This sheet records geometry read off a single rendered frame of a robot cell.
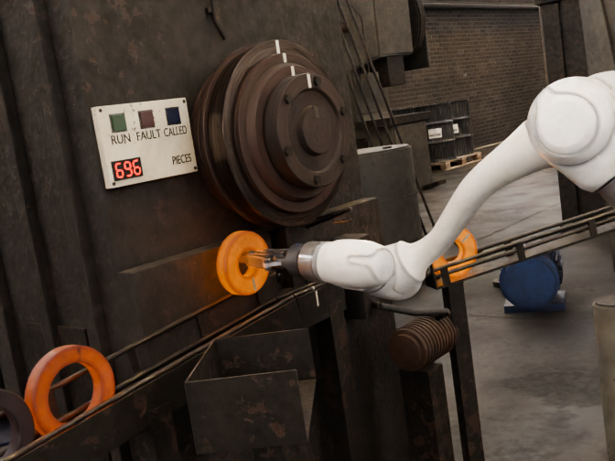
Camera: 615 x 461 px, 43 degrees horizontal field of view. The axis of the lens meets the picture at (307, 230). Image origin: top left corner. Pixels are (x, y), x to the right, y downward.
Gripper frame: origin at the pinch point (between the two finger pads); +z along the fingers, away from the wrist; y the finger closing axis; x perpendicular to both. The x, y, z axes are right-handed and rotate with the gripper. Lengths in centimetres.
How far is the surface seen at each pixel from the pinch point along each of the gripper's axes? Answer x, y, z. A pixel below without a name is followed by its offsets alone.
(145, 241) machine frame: 7.2, -18.4, 12.6
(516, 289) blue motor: -71, 217, 33
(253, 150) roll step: 25.1, 3.3, -4.4
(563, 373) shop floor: -84, 154, -14
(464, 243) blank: -11, 66, -23
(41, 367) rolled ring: -8, -57, -1
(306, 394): -22.5, -19.2, -32.1
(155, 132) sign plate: 32.0, -11.7, 11.7
